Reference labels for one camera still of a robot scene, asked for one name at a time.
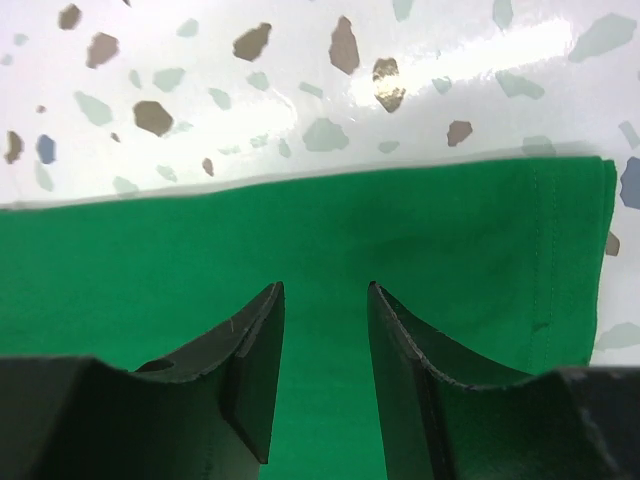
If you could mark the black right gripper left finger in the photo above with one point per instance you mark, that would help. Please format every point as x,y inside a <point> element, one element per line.
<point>203,411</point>

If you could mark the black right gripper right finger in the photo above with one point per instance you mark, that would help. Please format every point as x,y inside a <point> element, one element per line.
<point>447,412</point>

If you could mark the green t shirt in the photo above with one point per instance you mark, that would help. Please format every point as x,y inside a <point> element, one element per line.
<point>503,256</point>

